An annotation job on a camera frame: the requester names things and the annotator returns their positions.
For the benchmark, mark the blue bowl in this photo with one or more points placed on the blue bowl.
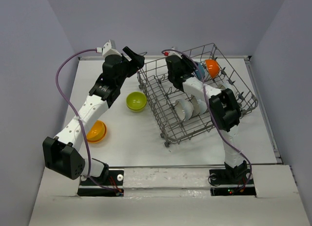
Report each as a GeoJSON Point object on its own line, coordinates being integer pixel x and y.
{"type": "Point", "coordinates": [200, 72]}

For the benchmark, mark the grey wire dish rack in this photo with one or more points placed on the grey wire dish rack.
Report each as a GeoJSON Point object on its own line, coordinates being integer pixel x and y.
{"type": "Point", "coordinates": [161, 94]}

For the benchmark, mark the white bowl red rim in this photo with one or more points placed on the white bowl red rim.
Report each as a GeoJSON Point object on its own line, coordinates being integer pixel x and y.
{"type": "Point", "coordinates": [212, 67]}

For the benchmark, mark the orange bowl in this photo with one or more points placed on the orange bowl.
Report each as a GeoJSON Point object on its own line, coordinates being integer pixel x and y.
{"type": "Point", "coordinates": [97, 132]}

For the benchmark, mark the white bowl stack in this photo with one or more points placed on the white bowl stack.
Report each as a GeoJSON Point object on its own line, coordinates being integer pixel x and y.
{"type": "Point", "coordinates": [184, 109]}

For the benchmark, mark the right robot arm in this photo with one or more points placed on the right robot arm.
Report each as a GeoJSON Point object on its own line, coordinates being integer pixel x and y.
{"type": "Point", "coordinates": [223, 108]}

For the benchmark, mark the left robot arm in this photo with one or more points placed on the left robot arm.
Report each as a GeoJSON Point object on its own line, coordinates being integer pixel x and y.
{"type": "Point", "coordinates": [68, 152]}

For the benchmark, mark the green bowl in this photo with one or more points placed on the green bowl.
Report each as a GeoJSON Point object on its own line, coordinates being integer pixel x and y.
{"type": "Point", "coordinates": [136, 101]}

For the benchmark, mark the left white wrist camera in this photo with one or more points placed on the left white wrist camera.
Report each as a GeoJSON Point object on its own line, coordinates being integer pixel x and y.
{"type": "Point", "coordinates": [109, 48]}

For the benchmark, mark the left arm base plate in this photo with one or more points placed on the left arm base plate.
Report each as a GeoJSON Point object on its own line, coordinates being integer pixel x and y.
{"type": "Point", "coordinates": [111, 187]}

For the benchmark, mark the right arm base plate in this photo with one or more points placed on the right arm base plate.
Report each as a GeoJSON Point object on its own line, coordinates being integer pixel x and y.
{"type": "Point", "coordinates": [223, 186]}

